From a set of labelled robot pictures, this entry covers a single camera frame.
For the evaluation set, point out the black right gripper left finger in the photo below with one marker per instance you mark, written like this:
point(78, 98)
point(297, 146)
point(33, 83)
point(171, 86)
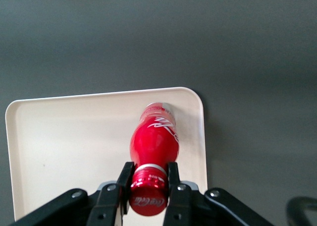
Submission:
point(109, 201)

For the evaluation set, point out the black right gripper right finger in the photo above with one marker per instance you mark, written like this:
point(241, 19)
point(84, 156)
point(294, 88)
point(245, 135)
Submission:
point(179, 203)

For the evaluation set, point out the red coke bottle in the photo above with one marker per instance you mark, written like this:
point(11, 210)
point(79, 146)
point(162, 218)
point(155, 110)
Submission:
point(153, 141)

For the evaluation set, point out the cream plastic tray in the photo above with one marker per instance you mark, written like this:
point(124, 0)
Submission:
point(74, 141)

